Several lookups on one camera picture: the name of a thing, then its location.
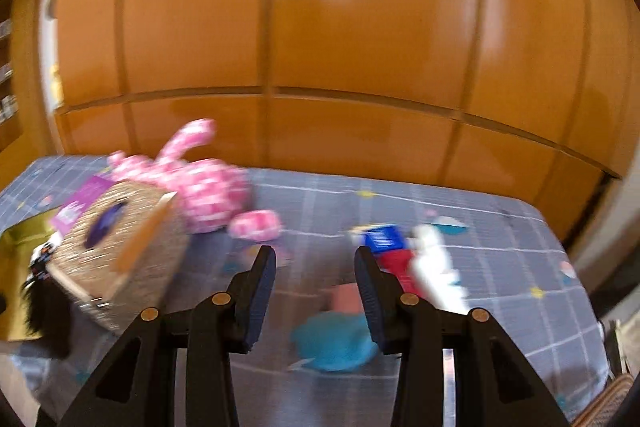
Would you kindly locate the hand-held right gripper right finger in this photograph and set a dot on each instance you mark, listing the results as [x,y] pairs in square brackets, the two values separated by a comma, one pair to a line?
[372,302]

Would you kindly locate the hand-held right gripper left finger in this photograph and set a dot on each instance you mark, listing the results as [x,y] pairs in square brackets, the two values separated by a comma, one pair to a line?
[257,302]

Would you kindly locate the blue tissue packet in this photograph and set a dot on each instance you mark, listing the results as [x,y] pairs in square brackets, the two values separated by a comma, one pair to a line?
[382,238]

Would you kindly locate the red cloth item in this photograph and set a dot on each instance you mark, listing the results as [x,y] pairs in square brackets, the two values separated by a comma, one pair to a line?
[397,264]

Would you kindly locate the teal cloth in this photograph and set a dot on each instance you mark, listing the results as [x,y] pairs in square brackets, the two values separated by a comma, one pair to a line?
[330,342]

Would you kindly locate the white knitted gloves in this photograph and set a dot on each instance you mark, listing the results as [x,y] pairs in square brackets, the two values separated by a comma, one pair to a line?
[430,267]

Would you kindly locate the glittery silver box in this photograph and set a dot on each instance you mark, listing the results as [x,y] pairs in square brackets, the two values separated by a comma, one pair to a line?
[150,267]

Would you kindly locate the pink spotted plush toy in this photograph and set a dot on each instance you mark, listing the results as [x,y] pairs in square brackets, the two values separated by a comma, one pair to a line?
[210,192]

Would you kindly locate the grey checked bedsheet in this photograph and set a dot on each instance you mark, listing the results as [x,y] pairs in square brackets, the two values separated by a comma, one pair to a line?
[500,267]

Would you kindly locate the purple card tag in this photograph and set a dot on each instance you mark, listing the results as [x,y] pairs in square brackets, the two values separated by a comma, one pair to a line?
[80,202]

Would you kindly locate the black furry item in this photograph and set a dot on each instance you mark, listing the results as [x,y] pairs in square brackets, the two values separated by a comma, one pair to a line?
[50,322]

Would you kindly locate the gold paper bag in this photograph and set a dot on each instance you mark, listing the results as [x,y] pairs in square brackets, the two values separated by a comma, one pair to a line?
[20,247]

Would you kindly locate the wicker basket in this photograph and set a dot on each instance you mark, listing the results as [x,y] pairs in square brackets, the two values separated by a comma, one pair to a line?
[607,399]

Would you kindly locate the wooden wall shelf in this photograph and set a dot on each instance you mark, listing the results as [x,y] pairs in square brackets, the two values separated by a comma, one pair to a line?
[7,57]

